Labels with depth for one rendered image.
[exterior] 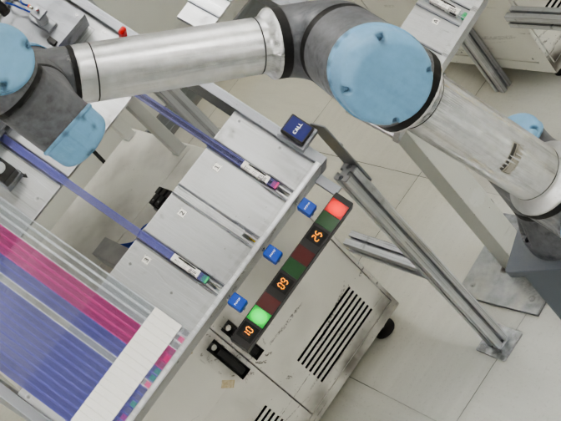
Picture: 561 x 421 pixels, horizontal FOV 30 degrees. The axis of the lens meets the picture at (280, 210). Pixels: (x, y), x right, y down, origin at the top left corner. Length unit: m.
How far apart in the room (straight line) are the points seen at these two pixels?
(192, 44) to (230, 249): 0.67
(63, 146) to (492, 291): 1.54
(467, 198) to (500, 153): 0.94
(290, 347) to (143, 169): 0.59
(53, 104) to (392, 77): 0.40
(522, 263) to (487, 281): 0.79
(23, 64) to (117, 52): 0.20
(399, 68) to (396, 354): 1.43
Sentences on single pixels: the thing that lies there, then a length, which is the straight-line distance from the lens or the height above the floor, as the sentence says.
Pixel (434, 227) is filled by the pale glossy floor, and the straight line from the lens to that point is 2.80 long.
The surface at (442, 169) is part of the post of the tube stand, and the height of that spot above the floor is 0.40.
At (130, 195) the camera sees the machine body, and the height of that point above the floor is 0.62.
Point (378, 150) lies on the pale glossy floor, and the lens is 3.15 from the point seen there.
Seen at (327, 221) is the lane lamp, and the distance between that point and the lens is 1.95.
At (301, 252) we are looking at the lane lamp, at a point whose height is 0.66.
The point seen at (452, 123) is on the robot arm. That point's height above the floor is 1.00.
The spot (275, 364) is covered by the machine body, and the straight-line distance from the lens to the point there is 2.42.
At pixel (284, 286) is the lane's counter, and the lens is 1.92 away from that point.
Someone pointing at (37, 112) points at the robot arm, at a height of 1.39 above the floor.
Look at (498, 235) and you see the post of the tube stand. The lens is 2.44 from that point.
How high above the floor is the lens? 1.80
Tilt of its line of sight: 34 degrees down
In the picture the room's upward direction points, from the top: 45 degrees counter-clockwise
